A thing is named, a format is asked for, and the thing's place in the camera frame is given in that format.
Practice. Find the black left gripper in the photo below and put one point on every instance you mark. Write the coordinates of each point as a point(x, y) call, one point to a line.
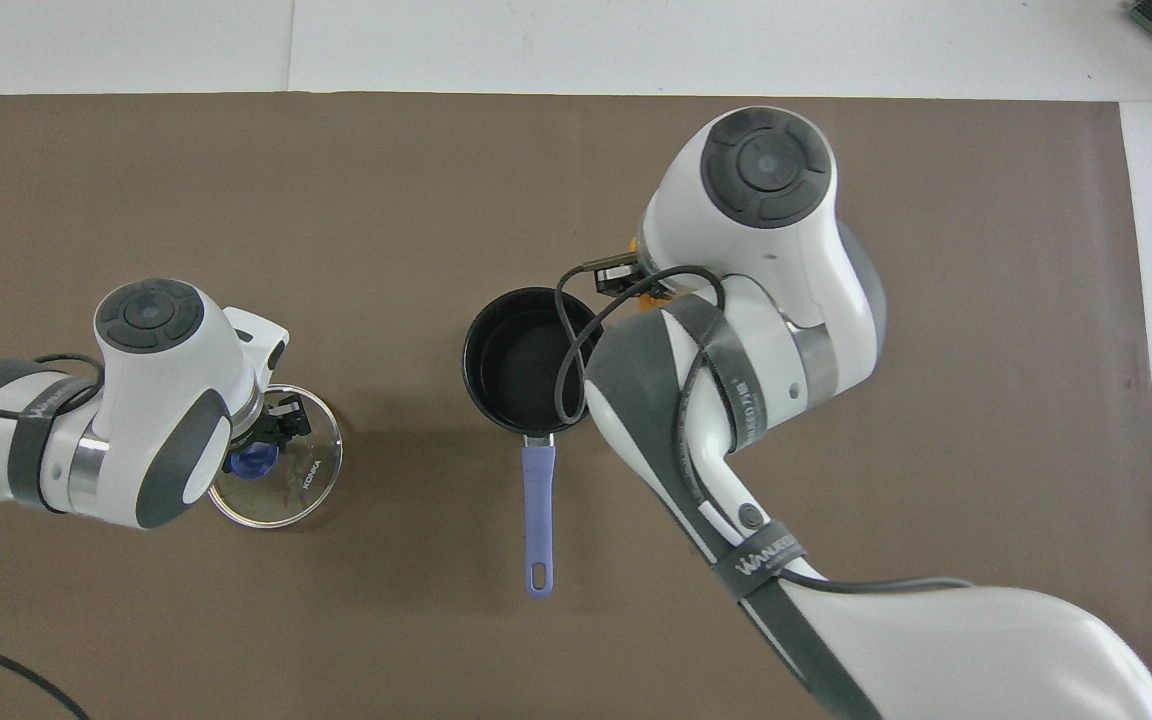
point(256, 442)

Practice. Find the glass lid with blue knob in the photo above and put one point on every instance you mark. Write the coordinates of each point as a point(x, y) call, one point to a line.
point(306, 480)

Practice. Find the yellow corn cob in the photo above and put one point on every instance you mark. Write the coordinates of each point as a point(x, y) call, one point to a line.
point(654, 293)

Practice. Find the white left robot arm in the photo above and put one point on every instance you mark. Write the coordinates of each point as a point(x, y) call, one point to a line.
point(156, 400)

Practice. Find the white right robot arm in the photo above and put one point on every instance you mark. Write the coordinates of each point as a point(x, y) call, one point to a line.
point(766, 250)

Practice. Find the brown table mat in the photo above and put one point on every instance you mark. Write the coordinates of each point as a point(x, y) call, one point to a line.
point(386, 200)

